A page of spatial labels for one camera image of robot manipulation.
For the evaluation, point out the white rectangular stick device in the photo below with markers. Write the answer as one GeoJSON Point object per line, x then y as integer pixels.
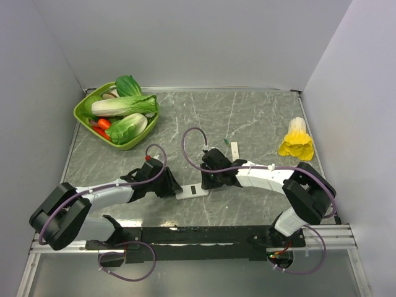
{"type": "Point", "coordinates": [234, 150]}

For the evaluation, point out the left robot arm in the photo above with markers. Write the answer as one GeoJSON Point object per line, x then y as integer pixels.
{"type": "Point", "coordinates": [64, 215]}

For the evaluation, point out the short orange carrot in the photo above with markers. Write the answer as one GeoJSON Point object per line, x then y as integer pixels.
{"type": "Point", "coordinates": [104, 124]}

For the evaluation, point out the bok choy leaf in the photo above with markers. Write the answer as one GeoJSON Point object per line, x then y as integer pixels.
{"type": "Point", "coordinates": [126, 86]}

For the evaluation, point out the yellow cabbage toy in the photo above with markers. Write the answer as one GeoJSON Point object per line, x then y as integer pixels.
{"type": "Point", "coordinates": [297, 142]}

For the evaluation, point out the white red remote control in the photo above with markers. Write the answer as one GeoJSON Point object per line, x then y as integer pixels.
{"type": "Point", "coordinates": [191, 191]}

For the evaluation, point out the green plastic basket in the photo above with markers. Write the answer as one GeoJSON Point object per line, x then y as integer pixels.
{"type": "Point", "coordinates": [79, 113]}

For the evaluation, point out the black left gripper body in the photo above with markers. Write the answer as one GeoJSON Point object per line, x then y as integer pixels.
{"type": "Point", "coordinates": [164, 185]}

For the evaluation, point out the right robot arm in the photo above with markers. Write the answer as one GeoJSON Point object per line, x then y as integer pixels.
{"type": "Point", "coordinates": [308, 193]}

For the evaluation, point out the long orange carrot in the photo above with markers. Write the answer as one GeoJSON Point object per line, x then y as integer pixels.
{"type": "Point", "coordinates": [102, 133]}

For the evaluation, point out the large napa cabbage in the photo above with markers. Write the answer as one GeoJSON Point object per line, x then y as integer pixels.
{"type": "Point", "coordinates": [125, 106]}

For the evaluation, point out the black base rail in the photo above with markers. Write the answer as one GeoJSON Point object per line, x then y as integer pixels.
{"type": "Point", "coordinates": [198, 243]}

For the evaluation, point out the small green cabbage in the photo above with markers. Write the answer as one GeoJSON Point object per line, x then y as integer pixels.
{"type": "Point", "coordinates": [128, 128]}

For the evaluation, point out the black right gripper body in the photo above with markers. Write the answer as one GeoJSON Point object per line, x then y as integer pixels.
{"type": "Point", "coordinates": [211, 180]}

